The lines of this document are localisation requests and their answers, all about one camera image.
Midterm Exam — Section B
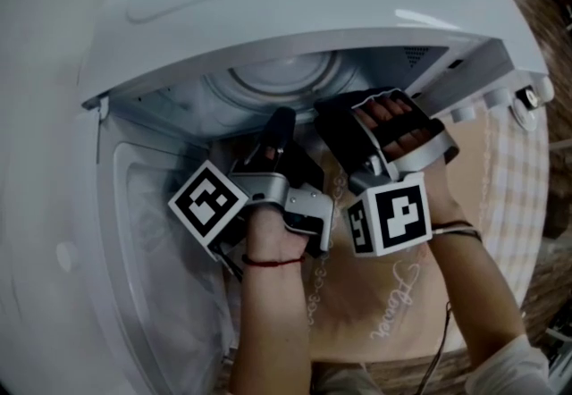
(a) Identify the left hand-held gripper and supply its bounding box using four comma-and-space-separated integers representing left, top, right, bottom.
168, 106, 337, 261

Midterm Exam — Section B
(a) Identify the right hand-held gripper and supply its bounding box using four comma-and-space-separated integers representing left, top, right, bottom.
314, 88, 462, 257

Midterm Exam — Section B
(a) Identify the round glass turntable plate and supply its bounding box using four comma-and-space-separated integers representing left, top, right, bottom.
203, 51, 374, 140

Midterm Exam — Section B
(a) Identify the person's left forearm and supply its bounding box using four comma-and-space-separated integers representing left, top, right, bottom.
226, 204, 315, 395

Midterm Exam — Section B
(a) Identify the person's right forearm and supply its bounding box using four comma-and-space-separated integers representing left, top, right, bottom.
418, 155, 529, 368

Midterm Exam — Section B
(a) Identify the person's right hand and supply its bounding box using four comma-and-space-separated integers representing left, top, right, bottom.
357, 97, 432, 159

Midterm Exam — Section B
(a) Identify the black wristband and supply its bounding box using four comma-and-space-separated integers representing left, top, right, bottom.
430, 219, 484, 245

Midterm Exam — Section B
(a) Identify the beige checked tablecloth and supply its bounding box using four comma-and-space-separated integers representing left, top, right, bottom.
209, 110, 551, 368

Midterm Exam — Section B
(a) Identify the red string bracelet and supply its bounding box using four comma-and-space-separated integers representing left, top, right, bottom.
240, 251, 307, 270

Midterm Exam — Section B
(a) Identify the thin black cable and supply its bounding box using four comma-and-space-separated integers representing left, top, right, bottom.
419, 298, 453, 395

